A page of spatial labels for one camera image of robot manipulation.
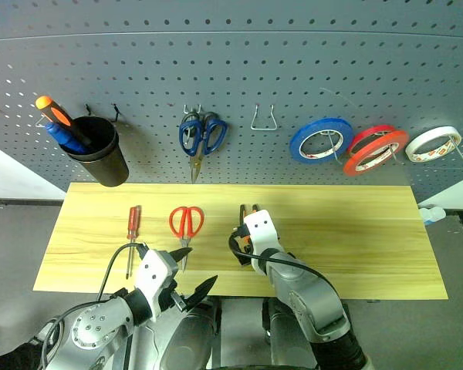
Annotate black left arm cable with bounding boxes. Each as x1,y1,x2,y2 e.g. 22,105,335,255
96,241,147,304

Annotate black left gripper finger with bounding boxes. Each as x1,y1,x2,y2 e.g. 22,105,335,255
168,247,194,267
183,274,219,311

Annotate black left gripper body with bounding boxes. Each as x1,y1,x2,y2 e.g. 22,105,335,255
158,280,189,315

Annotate black orange pliers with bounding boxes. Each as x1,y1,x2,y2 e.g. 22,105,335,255
237,230,255,267

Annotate silver trapezoid wire hook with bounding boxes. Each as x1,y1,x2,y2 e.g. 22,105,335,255
250,103,279,131

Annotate red handled scissors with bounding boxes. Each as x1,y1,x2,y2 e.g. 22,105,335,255
168,206,205,273

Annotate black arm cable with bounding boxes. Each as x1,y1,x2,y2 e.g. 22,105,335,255
228,233,331,288
96,241,147,304

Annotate red handled screwdriver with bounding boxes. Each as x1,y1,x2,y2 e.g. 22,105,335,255
125,205,142,279

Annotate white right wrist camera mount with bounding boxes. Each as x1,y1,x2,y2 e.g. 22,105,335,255
242,210,282,277

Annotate red tape roll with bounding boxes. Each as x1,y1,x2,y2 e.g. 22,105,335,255
346,124,397,156

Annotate black cup holder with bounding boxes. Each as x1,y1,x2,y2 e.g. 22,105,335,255
59,116,130,188

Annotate white tape roll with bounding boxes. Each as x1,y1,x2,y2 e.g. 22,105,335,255
404,126,463,163

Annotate blue handled scissors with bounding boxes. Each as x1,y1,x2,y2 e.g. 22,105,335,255
178,111,228,184

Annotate orange black screwdriver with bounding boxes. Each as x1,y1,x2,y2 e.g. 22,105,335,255
35,96,94,146

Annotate blue tape roll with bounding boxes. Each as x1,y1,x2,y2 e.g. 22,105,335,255
289,117,355,165

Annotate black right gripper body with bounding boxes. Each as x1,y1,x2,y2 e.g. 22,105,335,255
231,223,253,255

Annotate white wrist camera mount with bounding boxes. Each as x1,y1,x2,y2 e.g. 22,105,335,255
133,249,180,323
242,210,282,277

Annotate dark grey rounded robot part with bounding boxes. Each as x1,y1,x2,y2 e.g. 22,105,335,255
261,298,313,370
160,298,221,370

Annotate orange-red tape roll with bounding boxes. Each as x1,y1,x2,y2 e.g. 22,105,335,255
343,129,410,177

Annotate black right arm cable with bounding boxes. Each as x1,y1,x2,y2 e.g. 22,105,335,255
228,233,331,288

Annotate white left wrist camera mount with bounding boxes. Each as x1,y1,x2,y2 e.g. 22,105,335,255
133,249,180,323

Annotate grey metal pegboard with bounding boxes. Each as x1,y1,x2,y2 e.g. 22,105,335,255
0,0,463,205

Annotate blue handled screwdriver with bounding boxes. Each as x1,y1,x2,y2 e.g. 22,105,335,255
45,121,90,154

